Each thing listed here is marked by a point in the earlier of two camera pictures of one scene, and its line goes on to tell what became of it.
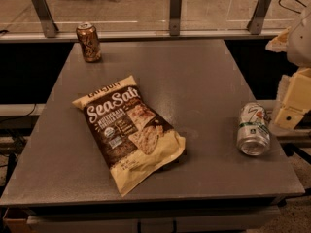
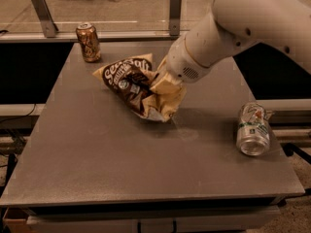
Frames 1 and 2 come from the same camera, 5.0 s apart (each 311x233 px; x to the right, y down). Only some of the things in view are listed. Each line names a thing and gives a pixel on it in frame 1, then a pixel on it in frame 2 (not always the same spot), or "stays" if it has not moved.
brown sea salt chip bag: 135,142 to 133,80
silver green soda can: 254,130 stays
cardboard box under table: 16,219 stays
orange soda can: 87,34 stays
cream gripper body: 300,44 to 182,63
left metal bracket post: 47,20 stays
